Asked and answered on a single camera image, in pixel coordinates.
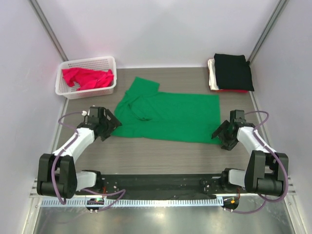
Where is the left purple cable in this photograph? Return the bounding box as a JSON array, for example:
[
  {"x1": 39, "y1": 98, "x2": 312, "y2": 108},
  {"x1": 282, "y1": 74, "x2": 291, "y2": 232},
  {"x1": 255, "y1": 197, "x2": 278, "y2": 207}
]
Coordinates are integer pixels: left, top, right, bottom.
[{"x1": 52, "y1": 111, "x2": 126, "y2": 212}]

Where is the red folded t shirt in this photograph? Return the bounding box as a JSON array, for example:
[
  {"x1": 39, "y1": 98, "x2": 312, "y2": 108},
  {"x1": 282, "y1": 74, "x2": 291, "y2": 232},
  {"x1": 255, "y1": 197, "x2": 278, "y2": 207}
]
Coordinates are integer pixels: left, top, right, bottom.
[{"x1": 211, "y1": 89, "x2": 249, "y2": 94}]

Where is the aluminium frame post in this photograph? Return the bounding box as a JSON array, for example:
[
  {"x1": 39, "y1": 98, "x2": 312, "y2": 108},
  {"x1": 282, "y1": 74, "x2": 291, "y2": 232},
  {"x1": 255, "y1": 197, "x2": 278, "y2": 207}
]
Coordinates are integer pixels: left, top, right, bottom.
[
  {"x1": 28, "y1": 0, "x2": 68, "y2": 61},
  {"x1": 248, "y1": 0, "x2": 289, "y2": 64}
]

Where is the black folded t shirt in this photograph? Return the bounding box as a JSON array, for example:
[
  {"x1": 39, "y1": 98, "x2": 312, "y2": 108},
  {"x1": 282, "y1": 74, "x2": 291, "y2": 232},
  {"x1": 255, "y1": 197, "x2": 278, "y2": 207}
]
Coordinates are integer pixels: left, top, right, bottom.
[{"x1": 214, "y1": 54, "x2": 254, "y2": 92}]

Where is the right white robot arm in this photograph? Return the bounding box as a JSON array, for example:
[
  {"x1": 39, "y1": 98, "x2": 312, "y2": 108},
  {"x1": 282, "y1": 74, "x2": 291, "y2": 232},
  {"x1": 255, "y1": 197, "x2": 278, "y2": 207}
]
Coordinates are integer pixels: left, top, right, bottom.
[{"x1": 212, "y1": 110, "x2": 289, "y2": 197}]

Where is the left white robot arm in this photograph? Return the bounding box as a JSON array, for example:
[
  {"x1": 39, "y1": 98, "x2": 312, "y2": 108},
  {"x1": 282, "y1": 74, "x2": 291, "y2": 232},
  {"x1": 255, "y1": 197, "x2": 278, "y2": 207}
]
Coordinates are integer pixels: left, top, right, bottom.
[{"x1": 37, "y1": 106, "x2": 122, "y2": 205}]

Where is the white plastic basket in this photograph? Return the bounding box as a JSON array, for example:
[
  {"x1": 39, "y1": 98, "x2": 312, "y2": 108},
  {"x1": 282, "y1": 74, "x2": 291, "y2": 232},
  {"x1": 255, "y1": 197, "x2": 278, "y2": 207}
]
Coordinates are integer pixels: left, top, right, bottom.
[{"x1": 55, "y1": 56, "x2": 117, "y2": 99}]

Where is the green t shirt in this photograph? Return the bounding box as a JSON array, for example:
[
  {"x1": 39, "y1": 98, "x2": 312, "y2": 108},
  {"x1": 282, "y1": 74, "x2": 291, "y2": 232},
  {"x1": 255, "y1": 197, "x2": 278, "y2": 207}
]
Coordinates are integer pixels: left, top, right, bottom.
[{"x1": 113, "y1": 77, "x2": 221, "y2": 144}]

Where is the left aluminium frame post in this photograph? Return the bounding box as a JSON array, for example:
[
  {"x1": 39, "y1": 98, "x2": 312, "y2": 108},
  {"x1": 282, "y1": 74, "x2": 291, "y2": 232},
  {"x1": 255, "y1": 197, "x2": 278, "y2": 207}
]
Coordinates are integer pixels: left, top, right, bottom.
[{"x1": 28, "y1": 0, "x2": 68, "y2": 61}]

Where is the white slotted cable duct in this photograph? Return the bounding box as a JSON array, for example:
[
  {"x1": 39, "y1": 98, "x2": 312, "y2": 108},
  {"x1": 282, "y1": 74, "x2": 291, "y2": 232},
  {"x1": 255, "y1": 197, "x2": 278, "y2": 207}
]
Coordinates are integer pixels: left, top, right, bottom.
[{"x1": 41, "y1": 197, "x2": 224, "y2": 208}]

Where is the white folded t shirt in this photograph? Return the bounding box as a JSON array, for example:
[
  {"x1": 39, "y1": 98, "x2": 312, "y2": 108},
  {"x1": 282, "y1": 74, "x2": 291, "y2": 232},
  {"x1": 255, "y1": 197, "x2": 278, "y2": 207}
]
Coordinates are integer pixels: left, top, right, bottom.
[{"x1": 207, "y1": 58, "x2": 219, "y2": 91}]

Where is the right aluminium frame post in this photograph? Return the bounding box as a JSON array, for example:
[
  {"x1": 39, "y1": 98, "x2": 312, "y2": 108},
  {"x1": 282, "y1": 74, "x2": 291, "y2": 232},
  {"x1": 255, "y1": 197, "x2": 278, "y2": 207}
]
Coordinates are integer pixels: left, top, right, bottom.
[{"x1": 248, "y1": 0, "x2": 289, "y2": 64}]

